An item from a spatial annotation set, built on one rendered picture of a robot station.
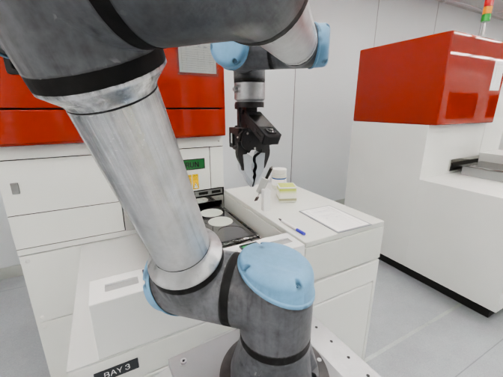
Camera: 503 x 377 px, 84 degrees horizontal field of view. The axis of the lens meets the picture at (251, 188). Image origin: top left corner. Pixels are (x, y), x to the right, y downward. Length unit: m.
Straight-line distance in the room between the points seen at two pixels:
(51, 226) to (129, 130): 1.03
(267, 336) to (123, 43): 0.39
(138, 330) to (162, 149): 0.52
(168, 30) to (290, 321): 0.37
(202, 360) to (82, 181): 0.84
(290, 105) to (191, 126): 2.22
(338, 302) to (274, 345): 0.64
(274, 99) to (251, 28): 2.95
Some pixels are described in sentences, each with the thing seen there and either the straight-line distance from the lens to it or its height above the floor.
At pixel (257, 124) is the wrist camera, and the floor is 1.31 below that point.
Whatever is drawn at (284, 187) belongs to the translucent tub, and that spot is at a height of 1.03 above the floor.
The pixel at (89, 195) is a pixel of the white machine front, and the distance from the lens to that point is 1.24.
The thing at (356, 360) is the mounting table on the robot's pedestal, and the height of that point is 0.82.
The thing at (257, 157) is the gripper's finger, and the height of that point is 1.22.
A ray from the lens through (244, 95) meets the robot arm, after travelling 0.68.
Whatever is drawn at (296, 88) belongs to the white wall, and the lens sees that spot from 3.35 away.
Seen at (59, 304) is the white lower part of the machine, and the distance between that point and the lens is 1.44.
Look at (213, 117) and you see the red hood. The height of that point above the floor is 1.30.
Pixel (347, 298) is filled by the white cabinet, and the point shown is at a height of 0.70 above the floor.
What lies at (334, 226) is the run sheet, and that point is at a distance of 0.96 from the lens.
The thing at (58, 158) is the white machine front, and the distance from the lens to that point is 1.22.
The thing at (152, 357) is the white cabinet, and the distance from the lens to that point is 0.81.
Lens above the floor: 1.34
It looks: 16 degrees down
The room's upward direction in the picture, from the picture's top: straight up
